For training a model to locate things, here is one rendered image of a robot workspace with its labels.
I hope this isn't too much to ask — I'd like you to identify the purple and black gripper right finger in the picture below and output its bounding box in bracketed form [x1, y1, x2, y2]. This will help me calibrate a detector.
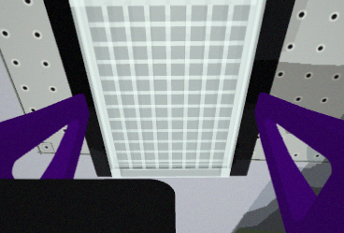
[254, 93, 344, 233]

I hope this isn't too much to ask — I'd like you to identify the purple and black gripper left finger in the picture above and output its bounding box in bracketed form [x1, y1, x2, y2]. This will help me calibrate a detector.
[0, 94, 89, 179]

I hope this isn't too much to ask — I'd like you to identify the translucent white well plate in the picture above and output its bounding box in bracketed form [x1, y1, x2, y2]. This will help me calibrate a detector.
[69, 0, 266, 178]

